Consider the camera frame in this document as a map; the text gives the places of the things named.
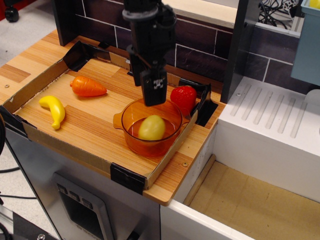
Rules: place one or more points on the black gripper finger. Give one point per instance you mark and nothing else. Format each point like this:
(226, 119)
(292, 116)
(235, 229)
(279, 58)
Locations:
(137, 67)
(154, 86)

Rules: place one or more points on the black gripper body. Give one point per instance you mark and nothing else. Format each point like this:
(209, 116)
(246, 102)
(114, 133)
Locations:
(152, 31)

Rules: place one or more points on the yellow toy potato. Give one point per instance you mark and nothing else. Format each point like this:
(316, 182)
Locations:
(152, 128)

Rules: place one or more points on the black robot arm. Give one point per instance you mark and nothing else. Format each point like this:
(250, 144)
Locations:
(153, 34)

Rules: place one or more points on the orange transparent plastic pot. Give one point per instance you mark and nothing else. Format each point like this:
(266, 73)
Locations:
(131, 117)

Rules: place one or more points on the cardboard fence with black tape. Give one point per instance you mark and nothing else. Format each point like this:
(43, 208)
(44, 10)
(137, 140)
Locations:
(87, 134)

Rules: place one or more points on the red toy strawberry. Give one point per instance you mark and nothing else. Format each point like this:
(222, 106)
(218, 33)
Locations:
(185, 98)

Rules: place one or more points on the orange toy carrot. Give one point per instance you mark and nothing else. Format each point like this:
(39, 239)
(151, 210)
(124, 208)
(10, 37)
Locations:
(84, 86)

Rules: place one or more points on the yellow toy banana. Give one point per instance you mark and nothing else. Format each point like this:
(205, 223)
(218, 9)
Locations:
(56, 108)

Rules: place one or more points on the black caster wheel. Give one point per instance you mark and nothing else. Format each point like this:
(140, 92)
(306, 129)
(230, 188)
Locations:
(11, 14)

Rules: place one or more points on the silver toy oven front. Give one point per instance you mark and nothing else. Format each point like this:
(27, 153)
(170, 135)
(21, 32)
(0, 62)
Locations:
(80, 203)

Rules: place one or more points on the white toy sink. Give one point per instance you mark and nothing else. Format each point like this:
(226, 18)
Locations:
(258, 177)

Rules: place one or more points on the light blue bin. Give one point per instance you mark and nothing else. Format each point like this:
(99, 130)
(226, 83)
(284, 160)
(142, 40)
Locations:
(306, 66)

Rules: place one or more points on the dark grey upright post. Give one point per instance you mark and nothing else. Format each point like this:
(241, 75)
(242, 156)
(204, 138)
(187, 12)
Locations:
(247, 16)

